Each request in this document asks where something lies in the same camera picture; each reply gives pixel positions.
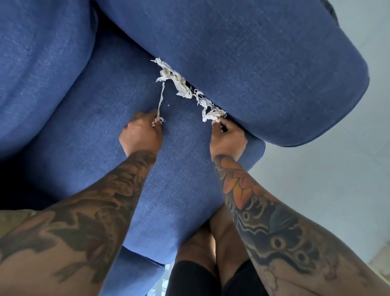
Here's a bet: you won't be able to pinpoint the person's right hand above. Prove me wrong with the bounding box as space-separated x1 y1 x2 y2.
209 117 248 162

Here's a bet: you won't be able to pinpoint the black shorts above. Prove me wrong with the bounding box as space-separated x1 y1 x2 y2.
166 259 269 296

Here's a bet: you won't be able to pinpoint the blue sofa back cushion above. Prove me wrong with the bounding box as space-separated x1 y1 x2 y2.
0 0 98 159

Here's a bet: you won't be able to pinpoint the person's leg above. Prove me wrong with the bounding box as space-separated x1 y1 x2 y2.
208 203 250 287
175 221 219 278

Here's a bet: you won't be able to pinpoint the person's right leg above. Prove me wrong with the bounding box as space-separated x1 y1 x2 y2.
208 203 250 287

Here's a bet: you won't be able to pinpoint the white shredded paper scraps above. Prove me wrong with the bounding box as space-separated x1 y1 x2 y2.
151 58 228 123

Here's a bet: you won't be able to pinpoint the person's left leg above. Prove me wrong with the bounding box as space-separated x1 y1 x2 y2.
175 221 219 278

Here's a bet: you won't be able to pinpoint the blue fabric sofa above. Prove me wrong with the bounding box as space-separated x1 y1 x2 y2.
0 0 370 296

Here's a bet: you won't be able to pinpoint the person's left hand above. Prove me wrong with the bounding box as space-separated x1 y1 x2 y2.
119 110 164 158

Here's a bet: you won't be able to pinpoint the person's right forearm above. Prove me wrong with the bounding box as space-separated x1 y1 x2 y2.
212 155 390 296

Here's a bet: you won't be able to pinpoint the yellow throw pillow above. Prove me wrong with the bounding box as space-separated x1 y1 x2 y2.
0 209 40 238

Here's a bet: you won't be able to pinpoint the person's left forearm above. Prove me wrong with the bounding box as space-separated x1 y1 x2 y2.
0 150 158 296

